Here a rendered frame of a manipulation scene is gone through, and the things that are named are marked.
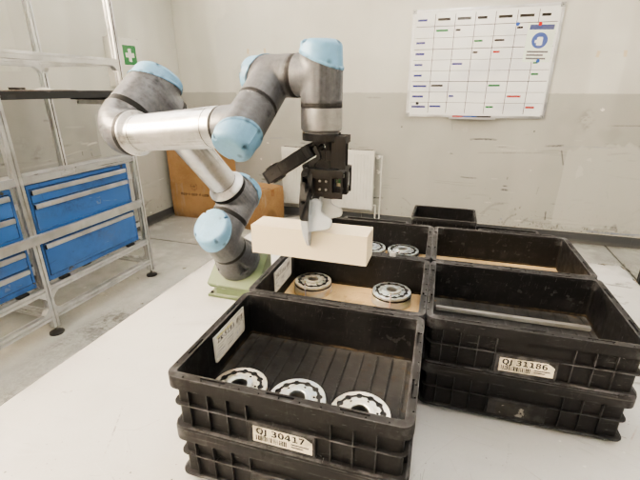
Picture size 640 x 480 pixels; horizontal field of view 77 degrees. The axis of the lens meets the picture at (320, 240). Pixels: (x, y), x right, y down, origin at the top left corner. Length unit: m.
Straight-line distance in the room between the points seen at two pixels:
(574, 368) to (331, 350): 0.48
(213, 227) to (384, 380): 0.66
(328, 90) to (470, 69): 3.42
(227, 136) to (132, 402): 0.65
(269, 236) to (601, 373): 0.69
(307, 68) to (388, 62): 3.45
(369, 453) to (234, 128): 0.54
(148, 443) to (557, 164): 3.91
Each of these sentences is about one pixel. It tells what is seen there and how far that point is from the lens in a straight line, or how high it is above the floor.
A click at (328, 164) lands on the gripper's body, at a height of 1.23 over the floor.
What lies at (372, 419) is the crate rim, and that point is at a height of 0.93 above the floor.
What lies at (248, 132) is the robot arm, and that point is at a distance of 0.69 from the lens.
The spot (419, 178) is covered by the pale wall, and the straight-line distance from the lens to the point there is 4.20.
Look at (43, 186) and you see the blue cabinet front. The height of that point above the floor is 0.86.
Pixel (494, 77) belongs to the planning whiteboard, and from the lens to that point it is 4.11.
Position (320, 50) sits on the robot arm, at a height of 1.42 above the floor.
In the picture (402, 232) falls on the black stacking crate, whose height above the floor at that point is 0.90.
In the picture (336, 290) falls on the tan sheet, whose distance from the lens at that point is 1.14.
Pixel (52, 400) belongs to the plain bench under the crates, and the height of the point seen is 0.70.
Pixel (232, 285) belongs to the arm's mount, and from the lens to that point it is 1.36.
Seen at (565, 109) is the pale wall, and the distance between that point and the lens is 4.21.
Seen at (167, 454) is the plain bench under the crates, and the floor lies 0.70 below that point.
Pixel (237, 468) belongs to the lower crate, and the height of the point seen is 0.76.
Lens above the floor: 1.36
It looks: 21 degrees down
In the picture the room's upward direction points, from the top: straight up
